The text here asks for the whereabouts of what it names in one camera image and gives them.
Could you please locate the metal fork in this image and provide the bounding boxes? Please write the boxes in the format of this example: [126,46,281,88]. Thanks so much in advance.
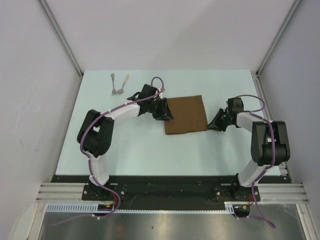
[110,73,117,95]

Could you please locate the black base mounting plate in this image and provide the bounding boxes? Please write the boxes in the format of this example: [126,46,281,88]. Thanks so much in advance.
[51,174,293,218]

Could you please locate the aluminium front rail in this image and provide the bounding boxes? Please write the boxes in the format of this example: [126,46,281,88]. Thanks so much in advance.
[36,183,309,204]

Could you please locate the aluminium corner post right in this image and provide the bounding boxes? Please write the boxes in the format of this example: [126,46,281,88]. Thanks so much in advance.
[254,0,305,78]

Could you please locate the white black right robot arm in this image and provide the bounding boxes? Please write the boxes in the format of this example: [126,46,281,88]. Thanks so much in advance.
[207,94,291,201]

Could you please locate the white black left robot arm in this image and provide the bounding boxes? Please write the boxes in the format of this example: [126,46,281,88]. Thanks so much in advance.
[77,84,174,200]

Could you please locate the aluminium corner post left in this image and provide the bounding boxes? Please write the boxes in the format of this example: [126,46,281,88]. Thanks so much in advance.
[36,0,84,77]

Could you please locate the white slotted cable duct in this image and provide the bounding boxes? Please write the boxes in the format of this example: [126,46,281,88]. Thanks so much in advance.
[46,201,237,214]

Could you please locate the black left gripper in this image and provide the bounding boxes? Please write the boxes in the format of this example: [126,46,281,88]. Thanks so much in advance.
[147,97,174,122]

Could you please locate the brown cloth napkin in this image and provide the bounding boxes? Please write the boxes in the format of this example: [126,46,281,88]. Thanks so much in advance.
[164,95,208,135]

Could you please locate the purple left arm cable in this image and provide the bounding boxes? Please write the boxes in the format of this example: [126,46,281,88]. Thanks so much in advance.
[49,76,166,227]

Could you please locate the spoon with wooden handle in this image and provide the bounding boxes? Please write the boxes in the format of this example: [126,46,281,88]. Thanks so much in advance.
[117,74,130,94]

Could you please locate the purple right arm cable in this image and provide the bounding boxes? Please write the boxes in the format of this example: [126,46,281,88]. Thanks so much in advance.
[234,94,277,230]

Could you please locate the aluminium corner post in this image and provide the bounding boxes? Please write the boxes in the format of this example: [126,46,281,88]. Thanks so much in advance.
[254,0,305,78]
[36,0,84,77]

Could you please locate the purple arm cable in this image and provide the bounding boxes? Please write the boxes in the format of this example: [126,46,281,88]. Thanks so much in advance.
[49,76,166,227]
[234,94,277,230]

